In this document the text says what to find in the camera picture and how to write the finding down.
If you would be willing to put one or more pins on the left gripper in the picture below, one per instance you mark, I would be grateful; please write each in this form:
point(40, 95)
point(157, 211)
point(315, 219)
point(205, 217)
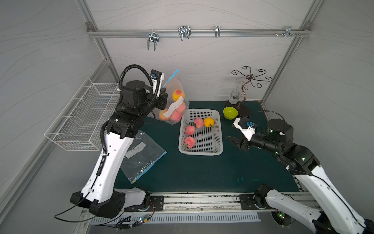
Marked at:
point(160, 99)

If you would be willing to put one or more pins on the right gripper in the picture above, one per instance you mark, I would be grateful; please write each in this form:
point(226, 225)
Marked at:
point(245, 143)

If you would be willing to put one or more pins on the orange yellow peach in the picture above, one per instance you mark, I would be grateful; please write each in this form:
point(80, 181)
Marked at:
point(177, 94)

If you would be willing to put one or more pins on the clear zip-top bag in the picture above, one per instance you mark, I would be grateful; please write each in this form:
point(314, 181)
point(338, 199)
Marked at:
point(143, 153)
point(169, 84)

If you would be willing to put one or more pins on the orange red peach front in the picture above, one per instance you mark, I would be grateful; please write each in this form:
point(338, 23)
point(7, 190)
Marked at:
point(162, 117)

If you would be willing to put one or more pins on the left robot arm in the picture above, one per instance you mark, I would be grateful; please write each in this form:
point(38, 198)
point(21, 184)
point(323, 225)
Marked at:
point(117, 134)

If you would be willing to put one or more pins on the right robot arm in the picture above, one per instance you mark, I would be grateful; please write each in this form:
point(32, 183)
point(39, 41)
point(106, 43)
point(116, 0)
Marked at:
point(335, 215)

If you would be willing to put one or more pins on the pink peach back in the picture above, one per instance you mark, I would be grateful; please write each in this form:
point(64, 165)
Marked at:
point(198, 122)

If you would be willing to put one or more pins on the yellow peach back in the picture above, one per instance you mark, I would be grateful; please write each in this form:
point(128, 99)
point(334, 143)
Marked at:
point(209, 122)

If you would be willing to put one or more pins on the brown metal hook stand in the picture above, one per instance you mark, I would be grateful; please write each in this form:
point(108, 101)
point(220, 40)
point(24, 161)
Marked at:
point(245, 79)

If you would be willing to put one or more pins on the green plastic bowl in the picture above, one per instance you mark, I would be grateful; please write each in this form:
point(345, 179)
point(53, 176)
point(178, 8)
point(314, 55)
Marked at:
point(230, 113)

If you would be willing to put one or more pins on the metal double hook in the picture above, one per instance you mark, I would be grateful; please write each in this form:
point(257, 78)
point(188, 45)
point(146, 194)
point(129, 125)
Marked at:
point(153, 40)

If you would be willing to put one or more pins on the white plastic perforated basket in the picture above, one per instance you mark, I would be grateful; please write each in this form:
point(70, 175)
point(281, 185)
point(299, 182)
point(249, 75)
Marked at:
point(208, 140)

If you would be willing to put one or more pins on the metal hook centre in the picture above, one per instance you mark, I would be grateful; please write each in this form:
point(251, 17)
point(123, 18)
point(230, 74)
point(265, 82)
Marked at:
point(184, 32)

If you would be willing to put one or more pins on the metal hook right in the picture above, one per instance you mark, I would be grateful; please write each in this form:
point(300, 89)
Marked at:
point(288, 33)

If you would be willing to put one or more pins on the small metal hook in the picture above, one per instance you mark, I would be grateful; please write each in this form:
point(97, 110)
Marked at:
point(217, 31)

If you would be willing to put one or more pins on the white vent strip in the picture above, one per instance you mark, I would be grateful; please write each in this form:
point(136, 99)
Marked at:
point(183, 218)

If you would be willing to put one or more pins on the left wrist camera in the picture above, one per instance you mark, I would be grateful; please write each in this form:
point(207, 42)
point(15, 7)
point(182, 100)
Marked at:
point(157, 78)

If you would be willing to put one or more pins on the white wire wall basket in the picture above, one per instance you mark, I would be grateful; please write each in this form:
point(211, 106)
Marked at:
point(77, 127)

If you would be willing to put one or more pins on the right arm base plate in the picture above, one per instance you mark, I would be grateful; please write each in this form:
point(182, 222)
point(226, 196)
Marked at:
point(250, 202)

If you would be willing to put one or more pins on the aluminium top rail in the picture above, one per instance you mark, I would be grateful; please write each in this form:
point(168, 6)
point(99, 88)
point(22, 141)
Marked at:
point(195, 33)

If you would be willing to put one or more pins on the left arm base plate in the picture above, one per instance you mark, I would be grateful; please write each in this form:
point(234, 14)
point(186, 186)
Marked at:
point(151, 203)

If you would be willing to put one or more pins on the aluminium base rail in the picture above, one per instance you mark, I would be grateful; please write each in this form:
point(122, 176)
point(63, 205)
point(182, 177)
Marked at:
point(199, 203)

